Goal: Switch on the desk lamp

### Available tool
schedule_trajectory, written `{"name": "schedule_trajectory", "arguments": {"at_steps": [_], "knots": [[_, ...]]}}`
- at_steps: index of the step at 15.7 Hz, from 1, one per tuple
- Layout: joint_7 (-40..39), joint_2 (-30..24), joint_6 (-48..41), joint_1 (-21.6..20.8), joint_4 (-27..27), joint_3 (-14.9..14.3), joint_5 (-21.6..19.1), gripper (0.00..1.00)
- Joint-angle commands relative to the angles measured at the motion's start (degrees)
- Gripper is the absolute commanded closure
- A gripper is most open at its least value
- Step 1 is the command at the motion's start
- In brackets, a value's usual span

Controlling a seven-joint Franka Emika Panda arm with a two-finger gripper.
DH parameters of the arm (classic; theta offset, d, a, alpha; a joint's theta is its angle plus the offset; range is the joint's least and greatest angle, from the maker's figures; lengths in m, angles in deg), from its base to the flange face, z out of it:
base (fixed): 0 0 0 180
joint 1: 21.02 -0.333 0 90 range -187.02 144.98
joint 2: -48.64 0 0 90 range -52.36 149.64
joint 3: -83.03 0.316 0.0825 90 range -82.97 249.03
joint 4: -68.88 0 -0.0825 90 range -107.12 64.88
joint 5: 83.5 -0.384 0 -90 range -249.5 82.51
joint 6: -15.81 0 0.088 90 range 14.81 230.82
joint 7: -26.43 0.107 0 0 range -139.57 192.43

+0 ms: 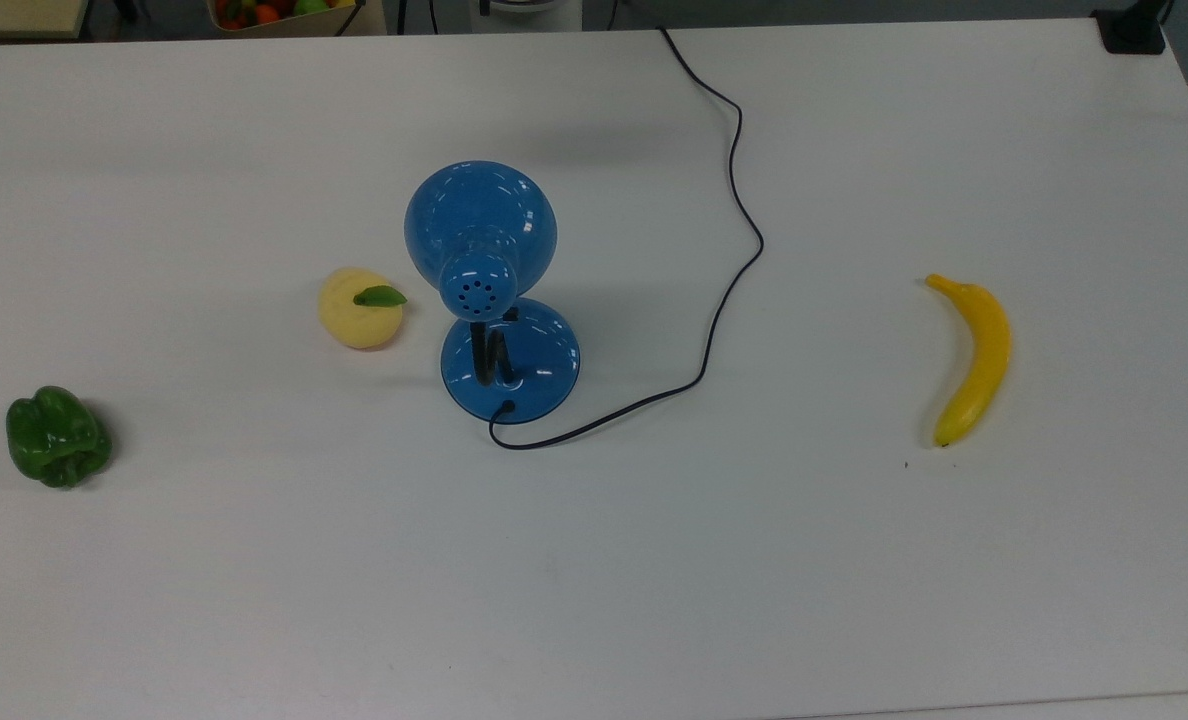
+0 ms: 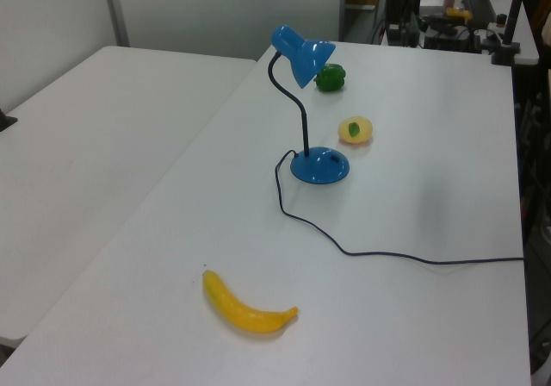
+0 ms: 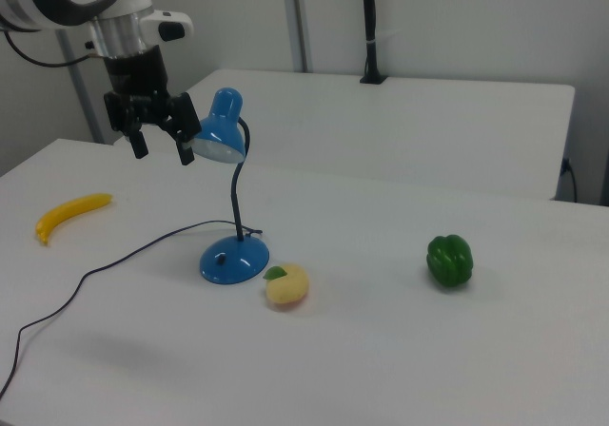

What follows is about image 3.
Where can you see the yellow toy peach with leaf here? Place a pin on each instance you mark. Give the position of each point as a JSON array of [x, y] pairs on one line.
[[288, 289]]

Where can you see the blue gooseneck desk lamp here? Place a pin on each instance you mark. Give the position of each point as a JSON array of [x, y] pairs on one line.
[[233, 259]]

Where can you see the aluminium frame post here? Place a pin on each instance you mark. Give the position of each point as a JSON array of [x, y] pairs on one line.
[[299, 22], [82, 98]]

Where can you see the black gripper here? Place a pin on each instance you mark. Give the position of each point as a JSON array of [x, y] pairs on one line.
[[138, 76]]

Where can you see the yellow toy banana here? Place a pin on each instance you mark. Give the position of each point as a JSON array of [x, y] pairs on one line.
[[71, 209]]

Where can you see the green toy bell pepper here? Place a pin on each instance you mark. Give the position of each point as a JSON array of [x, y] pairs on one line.
[[449, 262]]

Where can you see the black camera pole with clamp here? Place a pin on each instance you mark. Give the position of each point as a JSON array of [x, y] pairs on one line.
[[369, 17]]

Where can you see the white side table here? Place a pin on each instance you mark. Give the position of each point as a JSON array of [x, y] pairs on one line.
[[380, 126]]

